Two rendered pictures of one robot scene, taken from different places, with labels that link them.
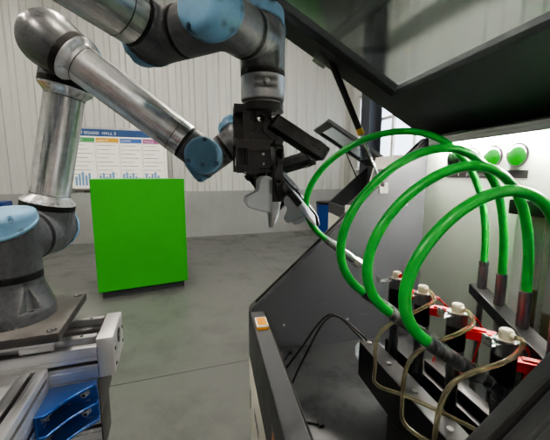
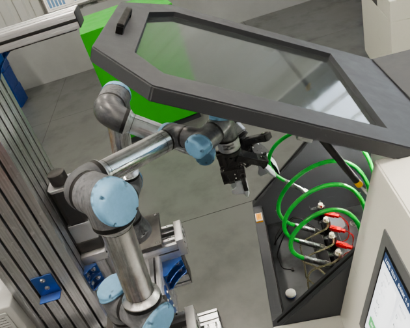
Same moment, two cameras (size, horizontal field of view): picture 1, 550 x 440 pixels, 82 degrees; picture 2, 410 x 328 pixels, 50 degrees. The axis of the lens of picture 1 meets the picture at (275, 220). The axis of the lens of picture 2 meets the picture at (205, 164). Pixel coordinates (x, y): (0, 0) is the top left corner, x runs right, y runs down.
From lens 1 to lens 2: 1.16 m
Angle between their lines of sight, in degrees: 30
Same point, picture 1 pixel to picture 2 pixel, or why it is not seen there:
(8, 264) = not seen: hidden behind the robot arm
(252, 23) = (217, 141)
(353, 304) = (322, 192)
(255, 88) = (224, 151)
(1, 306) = not seen: hidden behind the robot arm
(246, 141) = (226, 172)
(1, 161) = not seen: outside the picture
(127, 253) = (138, 98)
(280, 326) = (274, 211)
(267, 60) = (227, 139)
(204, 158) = (206, 159)
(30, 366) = (151, 255)
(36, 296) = (143, 227)
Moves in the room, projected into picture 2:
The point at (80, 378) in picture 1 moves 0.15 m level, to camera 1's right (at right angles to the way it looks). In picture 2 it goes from (173, 256) to (205, 254)
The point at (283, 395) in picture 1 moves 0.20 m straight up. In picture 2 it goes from (267, 263) to (257, 225)
